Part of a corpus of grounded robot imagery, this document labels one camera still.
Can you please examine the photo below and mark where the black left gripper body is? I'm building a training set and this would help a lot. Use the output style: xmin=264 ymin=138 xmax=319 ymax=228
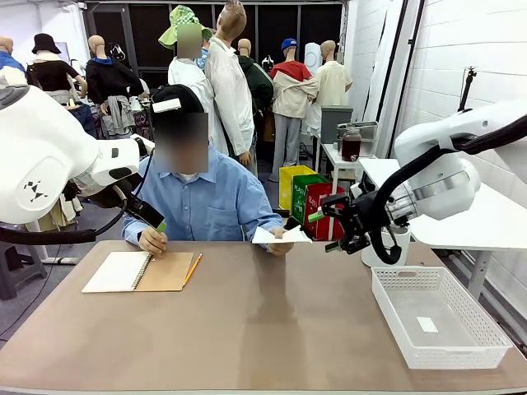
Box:
xmin=125 ymin=199 xmax=166 ymax=230

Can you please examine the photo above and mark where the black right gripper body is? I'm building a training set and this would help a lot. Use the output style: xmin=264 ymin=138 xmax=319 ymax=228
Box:
xmin=347 ymin=191 xmax=390 ymax=251

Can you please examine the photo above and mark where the yellow pencil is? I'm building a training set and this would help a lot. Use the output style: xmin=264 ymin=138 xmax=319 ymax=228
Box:
xmin=182 ymin=253 xmax=203 ymax=288

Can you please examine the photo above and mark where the spiral notebook kraft cover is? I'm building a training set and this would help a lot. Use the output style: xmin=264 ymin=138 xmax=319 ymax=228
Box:
xmin=81 ymin=250 xmax=194 ymax=294

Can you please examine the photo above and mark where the white paper sheet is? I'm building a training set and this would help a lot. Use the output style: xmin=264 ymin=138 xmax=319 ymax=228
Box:
xmin=251 ymin=225 xmax=313 ymax=245

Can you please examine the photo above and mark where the person's right forearm blue sleeve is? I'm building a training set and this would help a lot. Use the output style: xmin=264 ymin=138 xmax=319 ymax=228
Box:
xmin=122 ymin=213 xmax=149 ymax=248

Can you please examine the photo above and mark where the person's left forearm blue sleeve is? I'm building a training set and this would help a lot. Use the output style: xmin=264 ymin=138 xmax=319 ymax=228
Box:
xmin=242 ymin=205 xmax=285 ymax=244

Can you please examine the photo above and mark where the person's right hand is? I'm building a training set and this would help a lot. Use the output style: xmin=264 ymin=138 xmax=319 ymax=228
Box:
xmin=138 ymin=228 xmax=169 ymax=257

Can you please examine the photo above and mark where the person's left hand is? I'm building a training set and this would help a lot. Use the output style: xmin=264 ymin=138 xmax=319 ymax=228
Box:
xmin=265 ymin=227 xmax=296 ymax=257

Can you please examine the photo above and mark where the small white table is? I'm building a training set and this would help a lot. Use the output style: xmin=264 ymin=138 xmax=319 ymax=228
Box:
xmin=321 ymin=142 xmax=371 ymax=242

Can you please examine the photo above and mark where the red recycling bag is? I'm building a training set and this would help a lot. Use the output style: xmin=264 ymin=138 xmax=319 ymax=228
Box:
xmin=303 ymin=183 xmax=349 ymax=241

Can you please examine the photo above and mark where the green recycling bag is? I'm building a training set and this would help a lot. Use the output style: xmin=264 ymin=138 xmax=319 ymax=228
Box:
xmin=291 ymin=174 xmax=330 ymax=225

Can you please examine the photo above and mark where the white lidded trash can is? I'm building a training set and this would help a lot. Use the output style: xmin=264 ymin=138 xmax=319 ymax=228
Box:
xmin=361 ymin=224 xmax=413 ymax=268

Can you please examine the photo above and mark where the yellow recycling bag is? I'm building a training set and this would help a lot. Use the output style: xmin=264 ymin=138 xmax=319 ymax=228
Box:
xmin=278 ymin=165 xmax=317 ymax=211

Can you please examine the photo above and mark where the person's body blue shirt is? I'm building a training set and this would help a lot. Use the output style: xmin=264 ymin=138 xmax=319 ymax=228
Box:
xmin=122 ymin=142 xmax=285 ymax=244

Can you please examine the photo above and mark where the black stand base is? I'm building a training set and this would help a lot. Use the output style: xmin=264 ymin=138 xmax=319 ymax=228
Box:
xmin=271 ymin=208 xmax=305 ymax=231

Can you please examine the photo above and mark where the glass jar brown liquid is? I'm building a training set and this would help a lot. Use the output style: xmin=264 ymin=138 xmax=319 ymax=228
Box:
xmin=341 ymin=127 xmax=362 ymax=162

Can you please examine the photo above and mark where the grey cabinet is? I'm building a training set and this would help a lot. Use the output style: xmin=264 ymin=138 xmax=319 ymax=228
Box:
xmin=319 ymin=105 xmax=354 ymax=145

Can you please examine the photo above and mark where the metal tray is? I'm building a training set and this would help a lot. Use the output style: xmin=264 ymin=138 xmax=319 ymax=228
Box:
xmin=337 ymin=120 xmax=379 ymax=143

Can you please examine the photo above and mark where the beige cloth bundle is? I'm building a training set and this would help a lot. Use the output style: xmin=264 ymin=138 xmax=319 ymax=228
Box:
xmin=24 ymin=195 xmax=86 ymax=232

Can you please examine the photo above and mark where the white desk leg base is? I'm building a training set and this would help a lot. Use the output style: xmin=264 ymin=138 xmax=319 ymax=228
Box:
xmin=26 ymin=221 xmax=79 ymax=265

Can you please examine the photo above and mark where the mannequin blue cap red jacket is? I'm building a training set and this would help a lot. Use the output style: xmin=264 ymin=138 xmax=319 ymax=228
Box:
xmin=269 ymin=38 xmax=320 ymax=184

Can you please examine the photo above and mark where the mannequin cream shirt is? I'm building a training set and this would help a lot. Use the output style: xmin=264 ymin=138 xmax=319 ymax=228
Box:
xmin=315 ymin=39 xmax=354 ymax=132

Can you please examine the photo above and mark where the black baseball cap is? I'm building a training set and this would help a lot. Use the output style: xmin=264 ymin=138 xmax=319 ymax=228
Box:
xmin=151 ymin=84 xmax=206 ymax=124

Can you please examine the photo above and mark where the background person white shirt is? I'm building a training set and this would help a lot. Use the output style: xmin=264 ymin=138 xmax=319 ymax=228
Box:
xmin=131 ymin=76 xmax=152 ymax=99

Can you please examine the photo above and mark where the large white side table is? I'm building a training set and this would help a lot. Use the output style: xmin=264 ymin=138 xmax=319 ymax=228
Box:
xmin=357 ymin=158 xmax=527 ymax=301

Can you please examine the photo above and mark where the grey plastic stool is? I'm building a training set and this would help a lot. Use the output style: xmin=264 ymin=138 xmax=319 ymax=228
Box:
xmin=0 ymin=242 xmax=49 ymax=301

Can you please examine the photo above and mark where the mannequin black hoodie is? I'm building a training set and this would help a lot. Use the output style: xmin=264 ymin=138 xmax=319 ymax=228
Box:
xmin=85 ymin=35 xmax=145 ymax=139

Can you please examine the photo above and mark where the mannequin dark green hoodie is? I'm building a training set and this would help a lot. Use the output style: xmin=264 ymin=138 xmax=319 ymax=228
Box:
xmin=237 ymin=38 xmax=276 ymax=124

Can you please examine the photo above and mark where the figure green hat white shirt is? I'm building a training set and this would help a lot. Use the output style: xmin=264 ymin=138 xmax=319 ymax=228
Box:
xmin=158 ymin=4 xmax=217 ymax=124

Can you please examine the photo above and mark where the white oval panel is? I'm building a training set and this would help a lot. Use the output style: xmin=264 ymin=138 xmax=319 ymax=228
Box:
xmin=304 ymin=42 xmax=324 ymax=77

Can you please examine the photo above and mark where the tall mannequin white shirt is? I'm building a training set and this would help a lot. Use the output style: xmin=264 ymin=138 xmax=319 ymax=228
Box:
xmin=204 ymin=0 xmax=256 ymax=161

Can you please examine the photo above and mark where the black tripod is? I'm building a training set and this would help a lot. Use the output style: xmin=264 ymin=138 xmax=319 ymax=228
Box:
xmin=457 ymin=67 xmax=478 ymax=112

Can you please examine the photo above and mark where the white perforated plastic basket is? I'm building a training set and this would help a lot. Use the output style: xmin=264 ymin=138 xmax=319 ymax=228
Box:
xmin=371 ymin=266 xmax=514 ymax=370

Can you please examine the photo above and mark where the mannequin black bucket hat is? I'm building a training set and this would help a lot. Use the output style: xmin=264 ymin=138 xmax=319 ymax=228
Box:
xmin=26 ymin=32 xmax=88 ymax=104

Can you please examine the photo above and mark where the mannequin blue white shirt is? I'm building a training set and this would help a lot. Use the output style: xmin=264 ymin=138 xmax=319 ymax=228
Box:
xmin=0 ymin=35 xmax=28 ymax=87

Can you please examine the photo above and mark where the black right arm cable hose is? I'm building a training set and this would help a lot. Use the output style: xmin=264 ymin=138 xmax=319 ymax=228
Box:
xmin=368 ymin=113 xmax=527 ymax=267

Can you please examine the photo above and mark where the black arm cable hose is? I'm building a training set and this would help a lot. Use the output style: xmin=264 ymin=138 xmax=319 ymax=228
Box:
xmin=0 ymin=147 xmax=156 ymax=247
xmin=368 ymin=113 xmax=527 ymax=267

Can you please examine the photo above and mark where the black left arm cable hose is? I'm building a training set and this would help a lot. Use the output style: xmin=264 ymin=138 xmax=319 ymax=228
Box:
xmin=0 ymin=147 xmax=156 ymax=247

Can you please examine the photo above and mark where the white head camera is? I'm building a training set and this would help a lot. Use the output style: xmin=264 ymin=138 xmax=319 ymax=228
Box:
xmin=152 ymin=97 xmax=183 ymax=114

